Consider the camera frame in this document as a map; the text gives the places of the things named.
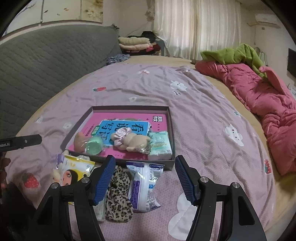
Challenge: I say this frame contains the green egg-shaped sponge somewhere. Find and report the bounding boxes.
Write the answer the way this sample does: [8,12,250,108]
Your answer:
[84,136,103,155]

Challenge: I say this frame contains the bear plush with pink dress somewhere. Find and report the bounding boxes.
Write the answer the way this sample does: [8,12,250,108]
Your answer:
[110,129,152,154]

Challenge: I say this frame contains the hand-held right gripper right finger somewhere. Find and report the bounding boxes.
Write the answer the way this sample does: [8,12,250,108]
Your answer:
[174,155,269,241]

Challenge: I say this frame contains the yellow cartoon wet wipes pack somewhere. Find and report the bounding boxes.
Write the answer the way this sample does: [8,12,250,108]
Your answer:
[60,155,96,205]

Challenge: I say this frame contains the pink folded garment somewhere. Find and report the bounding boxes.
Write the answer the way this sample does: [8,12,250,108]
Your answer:
[120,43,153,51]

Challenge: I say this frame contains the blue patterned cloth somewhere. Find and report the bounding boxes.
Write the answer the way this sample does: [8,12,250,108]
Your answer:
[106,54,130,66]

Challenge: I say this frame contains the black garment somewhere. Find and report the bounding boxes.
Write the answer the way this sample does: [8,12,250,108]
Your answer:
[127,31,158,43]

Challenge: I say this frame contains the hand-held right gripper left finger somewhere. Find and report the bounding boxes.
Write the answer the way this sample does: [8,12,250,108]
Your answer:
[32,155,116,241]

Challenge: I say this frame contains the grey quilted headboard cover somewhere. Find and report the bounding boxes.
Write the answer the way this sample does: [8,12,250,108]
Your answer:
[0,24,122,137]

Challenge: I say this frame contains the cream folded garment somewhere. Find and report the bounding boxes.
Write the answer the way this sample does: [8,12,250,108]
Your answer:
[118,37,149,46]

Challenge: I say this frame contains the white and blue tissue pack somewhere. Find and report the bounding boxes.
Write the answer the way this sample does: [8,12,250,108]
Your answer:
[126,161,165,212]

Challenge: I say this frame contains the dark red folded garment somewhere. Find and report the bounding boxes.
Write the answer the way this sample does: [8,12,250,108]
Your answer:
[139,44,162,55]

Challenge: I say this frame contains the white air conditioner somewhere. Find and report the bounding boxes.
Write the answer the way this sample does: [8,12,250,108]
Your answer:
[254,13,278,25]

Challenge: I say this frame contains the person's left hand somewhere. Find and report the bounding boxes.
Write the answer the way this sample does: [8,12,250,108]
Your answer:
[0,158,11,189]

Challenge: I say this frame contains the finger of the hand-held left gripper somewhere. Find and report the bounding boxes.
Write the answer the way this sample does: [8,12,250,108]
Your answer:
[10,134,42,147]

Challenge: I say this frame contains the pink book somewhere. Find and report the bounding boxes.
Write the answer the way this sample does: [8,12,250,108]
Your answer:
[68,113,168,160]

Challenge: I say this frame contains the white curtain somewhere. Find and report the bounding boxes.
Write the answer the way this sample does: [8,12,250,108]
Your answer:
[153,0,243,61]

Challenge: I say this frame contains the black television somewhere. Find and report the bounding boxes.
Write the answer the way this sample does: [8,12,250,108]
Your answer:
[287,48,296,78]

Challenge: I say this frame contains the wall picture panels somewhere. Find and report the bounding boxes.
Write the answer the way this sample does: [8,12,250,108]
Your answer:
[9,0,104,33]

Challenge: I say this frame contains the purple printed bedsheet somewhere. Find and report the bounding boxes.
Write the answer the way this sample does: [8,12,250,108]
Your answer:
[5,61,278,241]

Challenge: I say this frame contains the green blanket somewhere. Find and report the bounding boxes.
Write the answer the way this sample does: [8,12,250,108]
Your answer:
[200,43,266,78]

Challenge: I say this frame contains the pink comforter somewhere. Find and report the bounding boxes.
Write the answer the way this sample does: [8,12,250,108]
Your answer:
[195,61,296,176]

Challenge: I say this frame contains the rabbit plush with purple dress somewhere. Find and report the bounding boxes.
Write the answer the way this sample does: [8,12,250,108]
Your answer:
[51,151,70,183]

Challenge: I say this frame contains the leopard print scrunchie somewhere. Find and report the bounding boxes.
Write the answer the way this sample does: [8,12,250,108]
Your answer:
[105,165,134,223]

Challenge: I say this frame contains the dark cardboard box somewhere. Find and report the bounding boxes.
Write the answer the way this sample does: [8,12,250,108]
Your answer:
[60,106,176,171]

